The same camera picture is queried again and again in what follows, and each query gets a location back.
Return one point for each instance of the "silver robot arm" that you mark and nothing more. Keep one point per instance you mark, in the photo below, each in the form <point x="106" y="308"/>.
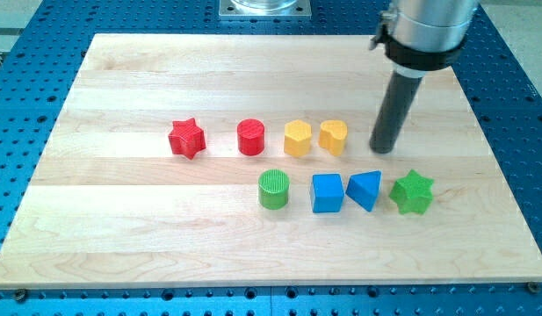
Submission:
<point x="420" y="36"/>

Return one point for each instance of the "yellow heart block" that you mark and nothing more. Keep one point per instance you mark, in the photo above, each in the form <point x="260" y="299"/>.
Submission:
<point x="332" y="136"/>

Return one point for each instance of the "green cylinder block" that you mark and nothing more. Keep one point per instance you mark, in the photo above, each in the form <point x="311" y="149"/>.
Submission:
<point x="273" y="189"/>

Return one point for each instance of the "red cylinder block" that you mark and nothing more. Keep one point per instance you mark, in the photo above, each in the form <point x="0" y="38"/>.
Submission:
<point x="250" y="136"/>

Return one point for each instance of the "yellow hexagon block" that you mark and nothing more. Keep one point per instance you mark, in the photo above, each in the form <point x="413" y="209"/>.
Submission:
<point x="297" y="140"/>

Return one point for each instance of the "blue cube block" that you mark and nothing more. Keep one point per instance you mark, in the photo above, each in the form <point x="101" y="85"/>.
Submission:
<point x="326" y="193"/>

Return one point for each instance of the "red star block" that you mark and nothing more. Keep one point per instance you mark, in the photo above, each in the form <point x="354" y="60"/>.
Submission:
<point x="186" y="138"/>

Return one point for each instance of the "wooden board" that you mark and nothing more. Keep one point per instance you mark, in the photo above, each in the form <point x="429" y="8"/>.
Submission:
<point x="110" y="206"/>

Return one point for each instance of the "blue triangle block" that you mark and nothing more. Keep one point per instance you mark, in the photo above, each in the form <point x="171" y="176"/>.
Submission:
<point x="363" y="188"/>

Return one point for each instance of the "green star block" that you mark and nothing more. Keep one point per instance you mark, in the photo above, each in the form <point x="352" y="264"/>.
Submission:
<point x="412" y="193"/>

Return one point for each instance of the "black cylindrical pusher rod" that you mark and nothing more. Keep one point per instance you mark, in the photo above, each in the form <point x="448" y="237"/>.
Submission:
<point x="399" y="96"/>

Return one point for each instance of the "blue perforated metal table plate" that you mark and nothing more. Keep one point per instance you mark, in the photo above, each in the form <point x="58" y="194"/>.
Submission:
<point x="52" y="40"/>

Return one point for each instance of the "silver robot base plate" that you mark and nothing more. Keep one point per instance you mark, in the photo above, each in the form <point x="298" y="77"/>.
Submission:
<point x="264" y="8"/>

